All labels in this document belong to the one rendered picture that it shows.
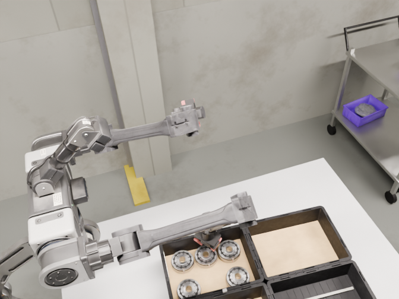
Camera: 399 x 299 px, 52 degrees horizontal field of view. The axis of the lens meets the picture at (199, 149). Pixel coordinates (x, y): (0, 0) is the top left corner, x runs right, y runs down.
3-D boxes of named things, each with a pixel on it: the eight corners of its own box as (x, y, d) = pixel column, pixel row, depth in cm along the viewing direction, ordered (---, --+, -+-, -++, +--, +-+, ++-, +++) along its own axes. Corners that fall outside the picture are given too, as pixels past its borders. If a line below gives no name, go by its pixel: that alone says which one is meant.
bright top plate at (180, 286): (179, 304, 173) (179, 303, 172) (175, 282, 180) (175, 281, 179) (203, 298, 174) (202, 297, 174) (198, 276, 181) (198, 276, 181)
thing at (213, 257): (198, 267, 184) (198, 267, 184) (192, 248, 191) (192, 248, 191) (219, 261, 186) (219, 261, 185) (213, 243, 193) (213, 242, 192)
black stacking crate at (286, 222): (263, 293, 179) (265, 281, 171) (242, 237, 200) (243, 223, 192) (347, 272, 185) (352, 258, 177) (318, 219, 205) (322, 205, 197)
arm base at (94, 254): (86, 257, 130) (77, 235, 121) (112, 249, 131) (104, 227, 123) (90, 280, 124) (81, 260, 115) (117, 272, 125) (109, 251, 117)
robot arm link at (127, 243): (103, 241, 122) (107, 258, 121) (136, 231, 124) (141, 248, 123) (105, 241, 131) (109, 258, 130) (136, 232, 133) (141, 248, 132)
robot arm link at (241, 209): (247, 188, 120) (258, 222, 118) (249, 191, 133) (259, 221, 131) (106, 234, 125) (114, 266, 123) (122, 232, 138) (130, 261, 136)
